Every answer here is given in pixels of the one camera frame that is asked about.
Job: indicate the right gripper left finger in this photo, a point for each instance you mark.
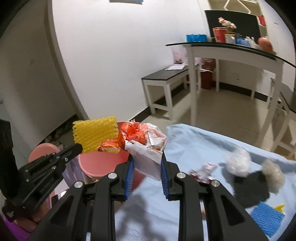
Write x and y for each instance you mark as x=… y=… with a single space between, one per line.
x=86 y=211

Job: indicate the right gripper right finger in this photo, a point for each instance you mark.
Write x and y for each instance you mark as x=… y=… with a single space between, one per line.
x=226 y=218

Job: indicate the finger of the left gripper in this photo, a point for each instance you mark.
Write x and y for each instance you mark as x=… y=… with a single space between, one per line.
x=46 y=155

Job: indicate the black foam net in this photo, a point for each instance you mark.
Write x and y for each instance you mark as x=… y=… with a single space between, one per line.
x=251 y=190

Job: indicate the blue foam net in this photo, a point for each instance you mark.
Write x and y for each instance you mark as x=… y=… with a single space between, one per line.
x=267 y=218

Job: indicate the red white wrapper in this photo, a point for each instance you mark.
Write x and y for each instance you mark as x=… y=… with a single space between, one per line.
x=203 y=174

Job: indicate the yellow foam net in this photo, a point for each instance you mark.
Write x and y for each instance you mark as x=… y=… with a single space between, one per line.
x=90 y=133

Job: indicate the white foam net ball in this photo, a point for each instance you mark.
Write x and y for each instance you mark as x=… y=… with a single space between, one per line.
x=238 y=162

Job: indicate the orange white paper bag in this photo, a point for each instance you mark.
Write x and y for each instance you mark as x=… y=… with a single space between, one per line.
x=144 y=141

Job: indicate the pink plastic trash bucket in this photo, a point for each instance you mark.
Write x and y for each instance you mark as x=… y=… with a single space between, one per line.
x=98 y=164

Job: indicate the pink purple child chair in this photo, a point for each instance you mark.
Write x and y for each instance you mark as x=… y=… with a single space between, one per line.
x=9 y=177

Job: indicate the right black-top bench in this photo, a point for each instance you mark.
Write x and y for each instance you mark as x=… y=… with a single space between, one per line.
x=287 y=104

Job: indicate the black-top bench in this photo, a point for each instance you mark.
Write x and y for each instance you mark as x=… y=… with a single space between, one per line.
x=165 y=78
x=287 y=104

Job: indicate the left black-top bench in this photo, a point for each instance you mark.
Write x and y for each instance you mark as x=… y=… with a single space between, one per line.
x=165 y=78

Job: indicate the red box under table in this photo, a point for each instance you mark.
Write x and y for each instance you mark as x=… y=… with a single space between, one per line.
x=207 y=71

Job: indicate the paper on bench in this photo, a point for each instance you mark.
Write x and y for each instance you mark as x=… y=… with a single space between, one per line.
x=176 y=67

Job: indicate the white glass-top table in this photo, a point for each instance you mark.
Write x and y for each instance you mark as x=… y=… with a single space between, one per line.
x=240 y=54

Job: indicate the pink white shopping bag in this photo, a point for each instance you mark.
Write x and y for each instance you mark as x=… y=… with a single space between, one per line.
x=179 y=54

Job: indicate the orange ball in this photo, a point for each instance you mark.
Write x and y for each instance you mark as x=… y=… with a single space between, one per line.
x=265 y=45

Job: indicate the blue bag on table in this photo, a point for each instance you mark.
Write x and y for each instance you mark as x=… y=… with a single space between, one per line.
x=196 y=38

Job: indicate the red cylindrical tin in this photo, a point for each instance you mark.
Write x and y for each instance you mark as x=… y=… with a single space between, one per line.
x=219 y=34

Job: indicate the pink flower bouquet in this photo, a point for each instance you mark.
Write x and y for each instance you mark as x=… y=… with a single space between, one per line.
x=230 y=27

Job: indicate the black monitor screen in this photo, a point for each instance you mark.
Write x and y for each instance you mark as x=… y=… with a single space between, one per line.
x=247 y=24

